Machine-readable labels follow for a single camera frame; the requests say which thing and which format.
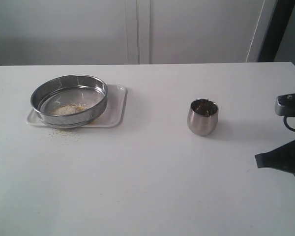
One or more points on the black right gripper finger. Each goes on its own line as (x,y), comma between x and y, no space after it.
(281,158)

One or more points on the stainless steel cup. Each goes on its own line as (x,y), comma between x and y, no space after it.
(202,117)

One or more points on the yellow millet grains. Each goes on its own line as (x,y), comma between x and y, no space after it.
(66,118)

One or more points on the round steel mesh sieve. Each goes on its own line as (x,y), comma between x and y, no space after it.
(65,82)

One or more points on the white rectangular plastic tray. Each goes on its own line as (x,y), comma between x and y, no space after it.
(113,114)

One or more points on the white cabinet with doors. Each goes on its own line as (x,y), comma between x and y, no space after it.
(57,32)

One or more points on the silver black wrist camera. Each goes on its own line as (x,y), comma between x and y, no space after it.
(285,105)

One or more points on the dark vertical post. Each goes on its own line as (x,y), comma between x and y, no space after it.
(275,30)

